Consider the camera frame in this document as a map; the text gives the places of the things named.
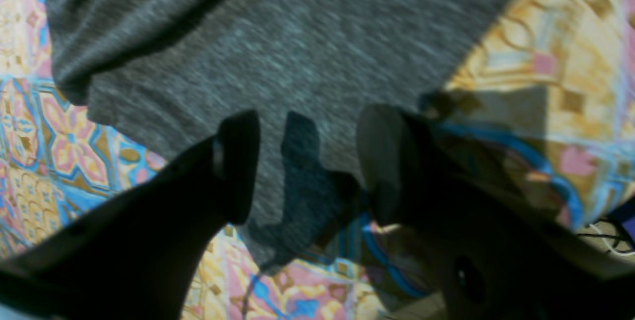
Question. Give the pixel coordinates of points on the patterned tablecloth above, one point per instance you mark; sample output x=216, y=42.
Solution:
x=542, y=96

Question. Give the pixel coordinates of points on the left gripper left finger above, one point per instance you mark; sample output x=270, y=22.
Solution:
x=134, y=256

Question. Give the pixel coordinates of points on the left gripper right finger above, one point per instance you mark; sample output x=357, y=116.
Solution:
x=492, y=255

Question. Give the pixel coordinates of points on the grey t-shirt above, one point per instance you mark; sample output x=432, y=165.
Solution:
x=166, y=73

